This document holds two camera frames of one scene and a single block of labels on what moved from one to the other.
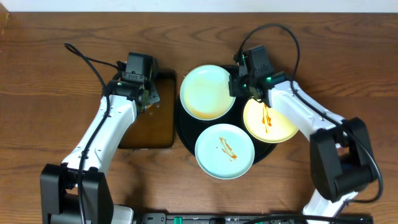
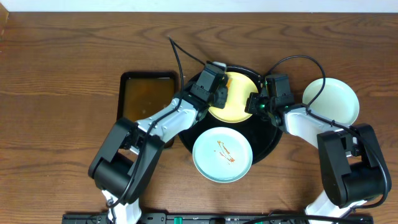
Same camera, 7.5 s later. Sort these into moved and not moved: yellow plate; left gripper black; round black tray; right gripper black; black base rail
Moved: right gripper black; yellow plate; left gripper black
Not moved: round black tray; black base rail
